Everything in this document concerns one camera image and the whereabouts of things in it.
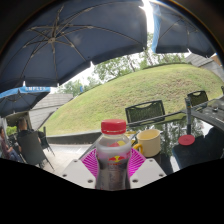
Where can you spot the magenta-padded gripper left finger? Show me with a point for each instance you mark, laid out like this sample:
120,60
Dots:
78,171

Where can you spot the red-capped clear drink bottle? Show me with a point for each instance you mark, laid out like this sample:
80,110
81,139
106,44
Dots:
113,160

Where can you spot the grey-roofed building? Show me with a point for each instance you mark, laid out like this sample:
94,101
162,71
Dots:
50,106
206,65

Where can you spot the dark wicker patio chair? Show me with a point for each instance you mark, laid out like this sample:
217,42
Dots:
31,148
45,140

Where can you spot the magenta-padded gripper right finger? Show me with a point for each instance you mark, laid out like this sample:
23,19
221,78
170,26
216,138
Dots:
148,171

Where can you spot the person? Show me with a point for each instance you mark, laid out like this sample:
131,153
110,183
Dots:
22,125
5,146

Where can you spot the dark green slatted chair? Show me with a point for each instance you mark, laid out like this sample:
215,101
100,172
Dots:
145,111
197,98

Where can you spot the grey colour-marked post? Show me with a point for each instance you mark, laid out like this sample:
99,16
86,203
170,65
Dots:
188,116

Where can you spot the navy umbrella with blue trim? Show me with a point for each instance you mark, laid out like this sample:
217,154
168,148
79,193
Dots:
20,100

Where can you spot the flat round red coaster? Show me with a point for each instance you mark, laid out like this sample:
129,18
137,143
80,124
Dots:
186,140

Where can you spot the large navy patio umbrella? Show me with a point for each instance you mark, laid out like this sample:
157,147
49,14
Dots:
66,40

